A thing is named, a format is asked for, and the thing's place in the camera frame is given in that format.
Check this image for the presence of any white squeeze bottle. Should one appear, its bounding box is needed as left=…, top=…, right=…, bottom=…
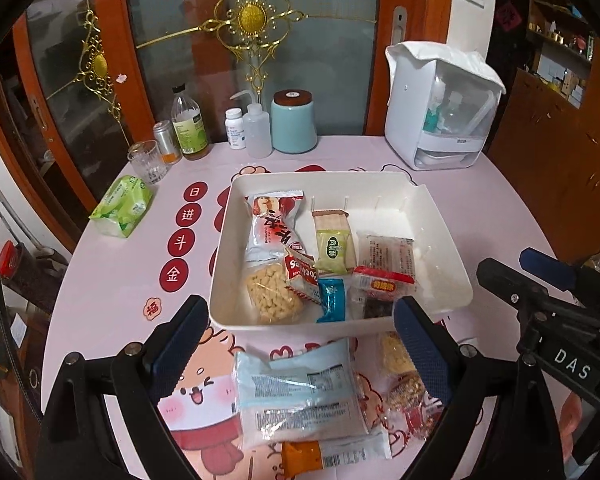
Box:
left=230, top=90, right=273, bottom=159

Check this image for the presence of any yellow rice cake packet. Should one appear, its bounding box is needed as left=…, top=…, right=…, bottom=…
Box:
left=377, top=332, right=416, bottom=376

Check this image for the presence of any white orange cracker packet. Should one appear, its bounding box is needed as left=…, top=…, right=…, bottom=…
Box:
left=280, top=432, right=393, bottom=478

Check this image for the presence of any glass bottle with green label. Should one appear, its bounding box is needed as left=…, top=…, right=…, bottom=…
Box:
left=171, top=85, right=212, bottom=161

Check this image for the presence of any clear biscuit packet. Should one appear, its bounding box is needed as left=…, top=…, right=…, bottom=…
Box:
left=356, top=232, right=416, bottom=276

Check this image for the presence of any red white puff snack packet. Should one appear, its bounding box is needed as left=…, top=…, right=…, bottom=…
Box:
left=245, top=191, right=306, bottom=326

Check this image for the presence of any clear glass cup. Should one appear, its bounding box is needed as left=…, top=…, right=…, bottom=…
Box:
left=127, top=140, right=168, bottom=186

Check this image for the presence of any large blue white bread packet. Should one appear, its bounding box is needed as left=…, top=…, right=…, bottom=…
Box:
left=231, top=338, right=371, bottom=453

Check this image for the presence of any white desktop storage box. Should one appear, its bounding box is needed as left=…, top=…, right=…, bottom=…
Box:
left=384, top=41, right=507, bottom=172

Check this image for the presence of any brown nut bar packet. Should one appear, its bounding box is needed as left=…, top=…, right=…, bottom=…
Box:
left=386, top=372, right=428, bottom=411

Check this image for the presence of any wooden cabinet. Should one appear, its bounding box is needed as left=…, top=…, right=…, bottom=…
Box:
left=485, top=35, right=600, bottom=261

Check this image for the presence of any clear plastic bottle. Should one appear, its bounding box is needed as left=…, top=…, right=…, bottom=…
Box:
left=442, top=87, right=468, bottom=133

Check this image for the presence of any gold door ornament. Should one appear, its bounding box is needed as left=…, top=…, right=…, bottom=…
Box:
left=47, top=10, right=131, bottom=121
left=200, top=0, right=306, bottom=96

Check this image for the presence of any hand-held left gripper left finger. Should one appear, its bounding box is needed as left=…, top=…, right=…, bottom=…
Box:
left=32, top=295, right=210, bottom=480

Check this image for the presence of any red label snack packet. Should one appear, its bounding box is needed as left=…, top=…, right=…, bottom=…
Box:
left=352, top=266, right=418, bottom=301

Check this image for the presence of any small blue snack packet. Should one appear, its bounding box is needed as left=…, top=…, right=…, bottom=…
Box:
left=316, top=277, right=348, bottom=323

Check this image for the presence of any metal can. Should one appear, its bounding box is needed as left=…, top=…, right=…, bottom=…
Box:
left=152, top=121, right=183, bottom=165

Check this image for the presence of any person's right hand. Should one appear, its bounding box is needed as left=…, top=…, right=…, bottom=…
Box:
left=560, top=392, right=583, bottom=443

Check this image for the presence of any green white bottle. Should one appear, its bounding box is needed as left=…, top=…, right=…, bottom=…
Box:
left=425, top=95, right=443, bottom=133

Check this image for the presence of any white plastic storage bin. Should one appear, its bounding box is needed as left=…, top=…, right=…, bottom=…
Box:
left=208, top=170, right=475, bottom=338

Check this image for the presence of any shelf of small boxes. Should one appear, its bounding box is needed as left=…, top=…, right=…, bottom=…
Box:
left=525, top=0, right=600, bottom=111

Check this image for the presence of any clear red wrapper snack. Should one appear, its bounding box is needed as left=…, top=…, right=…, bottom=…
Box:
left=380, top=405, right=443, bottom=441

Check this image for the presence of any small green snack packet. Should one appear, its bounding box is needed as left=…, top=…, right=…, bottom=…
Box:
left=314, top=229, right=357, bottom=276

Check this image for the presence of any small white pill bottle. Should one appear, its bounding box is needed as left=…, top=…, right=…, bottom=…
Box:
left=224, top=107, right=247, bottom=150

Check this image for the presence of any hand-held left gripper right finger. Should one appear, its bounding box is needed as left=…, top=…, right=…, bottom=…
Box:
left=392, top=295, right=568, bottom=480

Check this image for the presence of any green tissue pack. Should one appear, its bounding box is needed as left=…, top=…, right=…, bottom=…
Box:
left=89, top=175, right=153, bottom=238

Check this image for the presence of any red plastic container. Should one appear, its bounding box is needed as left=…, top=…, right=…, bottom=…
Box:
left=0, top=240, right=18, bottom=281

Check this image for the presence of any dark seaweed snack packet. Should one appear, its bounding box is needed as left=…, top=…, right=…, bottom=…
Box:
left=362, top=296, right=396, bottom=320

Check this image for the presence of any wooden framed glass door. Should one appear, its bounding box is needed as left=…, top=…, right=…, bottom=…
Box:
left=92, top=0, right=453, bottom=136
left=10, top=0, right=146, bottom=201

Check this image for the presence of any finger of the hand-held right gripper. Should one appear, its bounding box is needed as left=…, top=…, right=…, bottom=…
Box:
left=476, top=257, right=546, bottom=311
left=519, top=247, right=600, bottom=306

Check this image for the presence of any small red striped snack packet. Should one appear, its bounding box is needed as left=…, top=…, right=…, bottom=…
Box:
left=284, top=247, right=321, bottom=306

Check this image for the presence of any teal canister with brown lid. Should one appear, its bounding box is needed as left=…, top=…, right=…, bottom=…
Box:
left=271, top=89, right=318, bottom=155

